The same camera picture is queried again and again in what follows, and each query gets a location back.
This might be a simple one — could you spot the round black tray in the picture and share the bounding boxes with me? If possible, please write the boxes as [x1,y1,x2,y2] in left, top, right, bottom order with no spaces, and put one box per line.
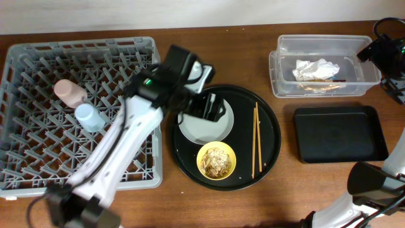
[168,85,281,191]

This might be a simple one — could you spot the pink cup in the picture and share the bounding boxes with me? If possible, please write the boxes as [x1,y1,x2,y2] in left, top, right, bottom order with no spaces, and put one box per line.
[54,79,87,108]

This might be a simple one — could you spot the white napkin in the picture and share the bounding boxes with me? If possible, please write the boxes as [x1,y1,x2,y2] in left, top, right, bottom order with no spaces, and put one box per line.
[292,58,340,82]

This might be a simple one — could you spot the wooden chopstick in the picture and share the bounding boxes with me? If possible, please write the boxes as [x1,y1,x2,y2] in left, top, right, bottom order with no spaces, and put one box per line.
[251,108,256,179]
[254,102,263,172]

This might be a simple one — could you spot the light blue cup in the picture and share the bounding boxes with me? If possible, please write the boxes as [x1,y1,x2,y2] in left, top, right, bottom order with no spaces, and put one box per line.
[75,103,106,133]

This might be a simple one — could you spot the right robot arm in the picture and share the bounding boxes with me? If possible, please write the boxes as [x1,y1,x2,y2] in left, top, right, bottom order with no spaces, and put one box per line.
[298,34,404,227]

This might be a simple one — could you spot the yellow bowl with food scraps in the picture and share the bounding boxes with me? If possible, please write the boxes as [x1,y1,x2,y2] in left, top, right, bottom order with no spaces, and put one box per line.
[196,141,237,181]

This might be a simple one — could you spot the grey plate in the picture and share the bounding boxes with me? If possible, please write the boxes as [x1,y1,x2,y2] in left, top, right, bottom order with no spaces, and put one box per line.
[178,99,234,145]

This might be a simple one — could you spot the black rectangular tray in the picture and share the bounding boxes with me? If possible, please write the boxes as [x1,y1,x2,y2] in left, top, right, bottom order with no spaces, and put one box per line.
[294,106,389,163]

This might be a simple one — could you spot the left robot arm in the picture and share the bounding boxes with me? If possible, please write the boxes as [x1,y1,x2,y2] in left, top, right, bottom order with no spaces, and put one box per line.
[26,61,225,227]

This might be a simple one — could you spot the gold foil wrapper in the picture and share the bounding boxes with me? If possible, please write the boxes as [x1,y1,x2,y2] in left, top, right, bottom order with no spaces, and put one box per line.
[297,79,346,93]

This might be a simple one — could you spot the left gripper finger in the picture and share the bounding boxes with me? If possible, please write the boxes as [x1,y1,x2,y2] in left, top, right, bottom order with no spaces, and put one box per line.
[213,94,226,122]
[202,93,216,121]

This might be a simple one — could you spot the clear plastic bin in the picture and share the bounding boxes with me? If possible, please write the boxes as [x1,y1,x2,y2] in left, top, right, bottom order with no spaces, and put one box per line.
[269,35,382,98]

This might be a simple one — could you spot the right wooden chopstick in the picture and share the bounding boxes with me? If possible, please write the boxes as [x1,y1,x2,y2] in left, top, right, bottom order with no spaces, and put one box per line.
[254,102,263,172]

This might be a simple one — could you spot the grey dishwasher rack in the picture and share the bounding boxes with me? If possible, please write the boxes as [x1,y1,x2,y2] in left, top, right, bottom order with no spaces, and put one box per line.
[1,37,160,200]

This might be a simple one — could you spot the left wooden chopstick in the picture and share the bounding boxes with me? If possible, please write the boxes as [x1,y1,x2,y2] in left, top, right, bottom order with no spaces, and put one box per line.
[251,108,256,179]

